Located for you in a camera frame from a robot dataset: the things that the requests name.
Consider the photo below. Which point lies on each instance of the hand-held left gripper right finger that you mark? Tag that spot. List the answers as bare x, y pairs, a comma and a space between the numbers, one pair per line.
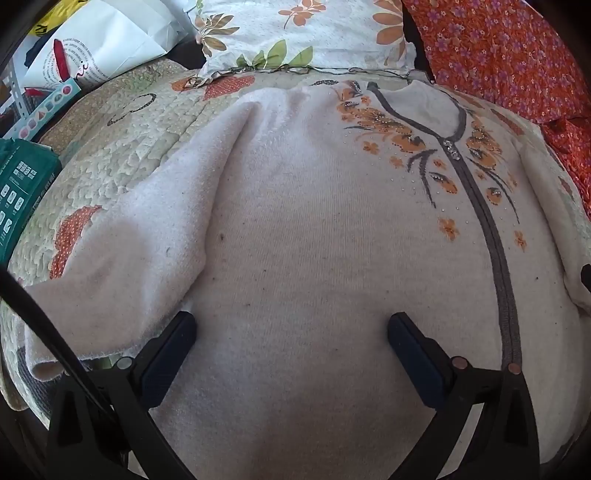
415, 364

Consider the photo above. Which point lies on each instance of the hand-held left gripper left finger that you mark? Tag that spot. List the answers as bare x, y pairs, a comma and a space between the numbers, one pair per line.
170, 355

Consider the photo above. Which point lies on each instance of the pale pink embroidered sweater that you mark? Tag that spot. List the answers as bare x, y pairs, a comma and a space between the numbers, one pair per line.
300, 230

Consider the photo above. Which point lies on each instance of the green cardboard box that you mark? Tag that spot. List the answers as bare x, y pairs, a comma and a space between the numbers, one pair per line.
23, 194

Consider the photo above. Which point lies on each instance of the quilted heart print bedspread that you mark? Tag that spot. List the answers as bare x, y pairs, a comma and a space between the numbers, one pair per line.
138, 138

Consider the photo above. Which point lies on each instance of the colourful shapes toy box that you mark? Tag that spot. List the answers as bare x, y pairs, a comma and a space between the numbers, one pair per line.
46, 110

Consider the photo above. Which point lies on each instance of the orange floral bed sheet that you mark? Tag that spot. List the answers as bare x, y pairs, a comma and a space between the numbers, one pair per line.
508, 55

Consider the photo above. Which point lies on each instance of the white paper bag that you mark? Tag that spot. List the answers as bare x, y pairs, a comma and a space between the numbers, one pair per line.
115, 37

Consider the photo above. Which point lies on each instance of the white floral pillow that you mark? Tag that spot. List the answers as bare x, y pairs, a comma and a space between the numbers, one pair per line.
323, 37

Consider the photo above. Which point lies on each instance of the yellow plastic bag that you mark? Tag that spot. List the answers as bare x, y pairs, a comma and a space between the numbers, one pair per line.
64, 11

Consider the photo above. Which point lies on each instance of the grey slotted metal post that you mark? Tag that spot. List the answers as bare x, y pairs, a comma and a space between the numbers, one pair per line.
11, 92

